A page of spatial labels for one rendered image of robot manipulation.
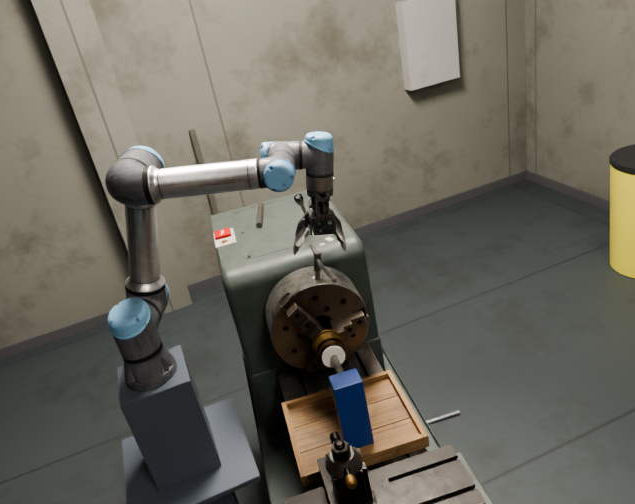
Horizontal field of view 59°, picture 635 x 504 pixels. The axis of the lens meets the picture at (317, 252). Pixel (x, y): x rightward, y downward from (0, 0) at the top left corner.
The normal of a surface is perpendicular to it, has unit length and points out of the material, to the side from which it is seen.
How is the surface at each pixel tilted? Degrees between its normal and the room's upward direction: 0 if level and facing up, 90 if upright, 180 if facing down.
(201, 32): 90
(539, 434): 0
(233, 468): 0
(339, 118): 90
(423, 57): 90
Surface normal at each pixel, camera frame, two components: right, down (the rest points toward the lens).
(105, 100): 0.35, 0.37
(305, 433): -0.18, -0.87
